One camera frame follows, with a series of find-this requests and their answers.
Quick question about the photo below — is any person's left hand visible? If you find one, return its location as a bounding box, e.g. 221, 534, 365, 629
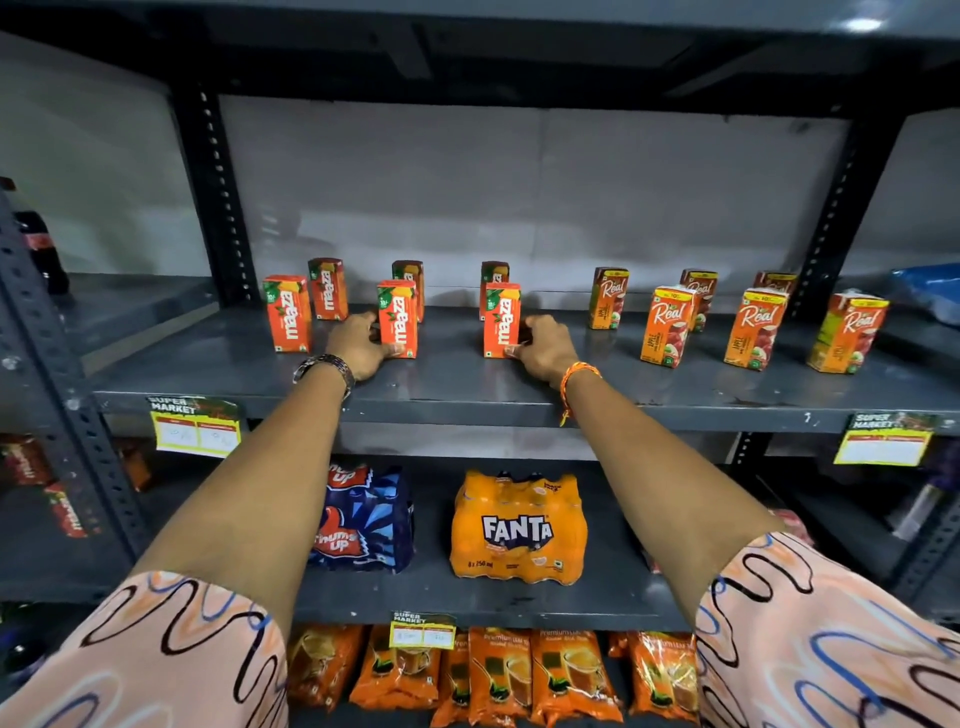
326, 311, 405, 383

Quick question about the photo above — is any person's right hand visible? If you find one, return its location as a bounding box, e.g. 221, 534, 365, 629
504, 314, 584, 389

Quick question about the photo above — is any red mango juice carton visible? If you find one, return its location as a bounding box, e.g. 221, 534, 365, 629
483, 282, 522, 360
376, 279, 420, 360

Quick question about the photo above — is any person's left forearm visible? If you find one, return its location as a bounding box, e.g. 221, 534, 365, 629
129, 366, 354, 639

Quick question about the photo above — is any person's right forearm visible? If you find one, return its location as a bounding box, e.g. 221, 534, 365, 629
564, 371, 789, 624

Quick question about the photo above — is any dark grey metal shelving rack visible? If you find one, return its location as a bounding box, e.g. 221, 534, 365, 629
0, 0, 960, 728

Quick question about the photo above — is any group of red mango cartons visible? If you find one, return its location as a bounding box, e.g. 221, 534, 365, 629
261, 257, 512, 355

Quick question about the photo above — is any blue wrapped soda bottle pack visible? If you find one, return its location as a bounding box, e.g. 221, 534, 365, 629
308, 460, 417, 576

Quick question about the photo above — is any orange wrapped soda bottle pack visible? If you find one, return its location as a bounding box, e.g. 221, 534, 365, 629
449, 469, 590, 588

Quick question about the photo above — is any group of orange fruit juice cartons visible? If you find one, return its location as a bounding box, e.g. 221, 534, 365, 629
586, 266, 891, 376

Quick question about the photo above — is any small yellow shelf price tag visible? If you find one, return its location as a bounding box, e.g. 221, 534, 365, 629
388, 611, 458, 652

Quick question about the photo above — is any pink packet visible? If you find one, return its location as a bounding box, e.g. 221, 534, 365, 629
768, 507, 816, 548

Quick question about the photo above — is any row of orange tea packets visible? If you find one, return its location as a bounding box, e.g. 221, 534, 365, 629
285, 623, 703, 728

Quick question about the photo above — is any red snack packet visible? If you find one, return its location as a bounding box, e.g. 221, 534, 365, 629
0, 438, 54, 488
42, 480, 103, 540

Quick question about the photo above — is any dark cola bottle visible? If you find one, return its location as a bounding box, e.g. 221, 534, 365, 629
0, 175, 71, 298

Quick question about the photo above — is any peach patterned left shirt sleeve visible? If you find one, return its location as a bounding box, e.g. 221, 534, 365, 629
0, 570, 291, 728

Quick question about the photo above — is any peach patterned shirt sleeve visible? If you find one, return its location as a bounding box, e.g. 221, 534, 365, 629
693, 531, 960, 728
0, 570, 291, 728

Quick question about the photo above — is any blue plastic bag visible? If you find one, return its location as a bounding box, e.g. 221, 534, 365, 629
890, 261, 960, 328

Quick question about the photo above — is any peach patterned right shirt sleeve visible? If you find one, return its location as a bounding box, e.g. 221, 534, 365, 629
693, 531, 960, 728

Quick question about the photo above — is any white and purple bottle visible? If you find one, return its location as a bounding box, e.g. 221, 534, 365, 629
891, 442, 960, 543

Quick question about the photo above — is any ceiling light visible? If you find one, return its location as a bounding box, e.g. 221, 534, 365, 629
828, 10, 895, 39

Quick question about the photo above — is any orange thread bracelet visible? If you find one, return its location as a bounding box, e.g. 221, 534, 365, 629
558, 361, 603, 429

